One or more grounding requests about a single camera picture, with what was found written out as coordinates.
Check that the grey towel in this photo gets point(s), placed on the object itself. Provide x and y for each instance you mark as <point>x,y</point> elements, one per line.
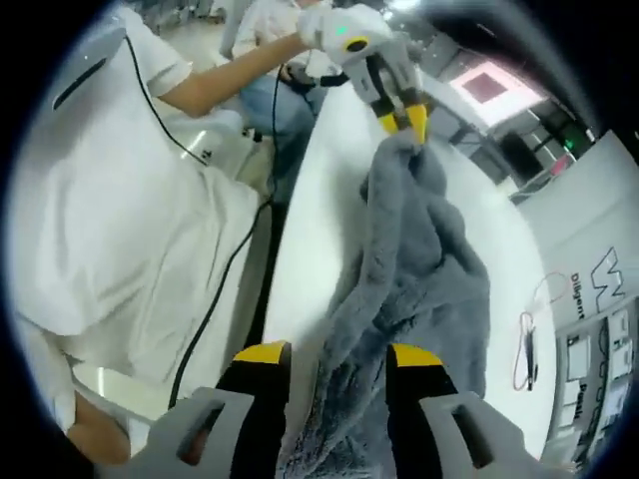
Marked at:
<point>414,239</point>

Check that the white laptop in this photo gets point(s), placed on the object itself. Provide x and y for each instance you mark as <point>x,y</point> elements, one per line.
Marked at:
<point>484,85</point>

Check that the group of white storage boxes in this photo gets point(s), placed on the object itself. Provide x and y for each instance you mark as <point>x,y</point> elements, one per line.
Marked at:
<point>579,354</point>

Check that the white shelf unit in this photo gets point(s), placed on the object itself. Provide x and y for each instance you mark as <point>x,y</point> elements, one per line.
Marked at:
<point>599,349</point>

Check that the operator in white shirt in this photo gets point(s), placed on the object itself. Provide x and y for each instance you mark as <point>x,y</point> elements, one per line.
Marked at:
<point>100,224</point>

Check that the grey chest device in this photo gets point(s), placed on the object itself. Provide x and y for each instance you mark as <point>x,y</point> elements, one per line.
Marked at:
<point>85,65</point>

